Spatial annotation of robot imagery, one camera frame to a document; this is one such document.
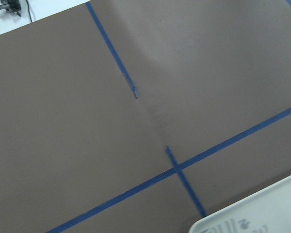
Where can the white plastic tray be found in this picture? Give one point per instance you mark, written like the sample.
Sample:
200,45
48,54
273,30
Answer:
266,211

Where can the black tripod stick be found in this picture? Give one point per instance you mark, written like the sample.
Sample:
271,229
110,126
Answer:
18,8

